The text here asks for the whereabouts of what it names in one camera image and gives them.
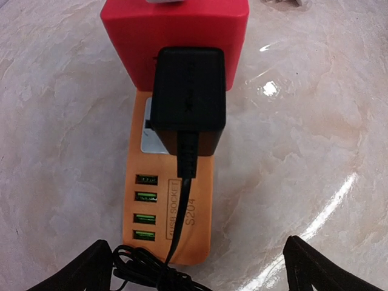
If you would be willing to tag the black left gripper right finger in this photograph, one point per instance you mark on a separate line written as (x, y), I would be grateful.
(307, 269)

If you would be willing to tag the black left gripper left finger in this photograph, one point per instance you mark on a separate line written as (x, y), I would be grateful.
(91, 270)

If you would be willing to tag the orange power strip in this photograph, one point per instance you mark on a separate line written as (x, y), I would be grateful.
(152, 192)

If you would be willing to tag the black charger plug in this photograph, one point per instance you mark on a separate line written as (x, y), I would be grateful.
(189, 95)

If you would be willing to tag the red cube socket adapter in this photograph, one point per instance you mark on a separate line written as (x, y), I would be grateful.
(138, 30)

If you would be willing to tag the white power adapter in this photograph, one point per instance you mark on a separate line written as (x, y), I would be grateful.
(164, 1)

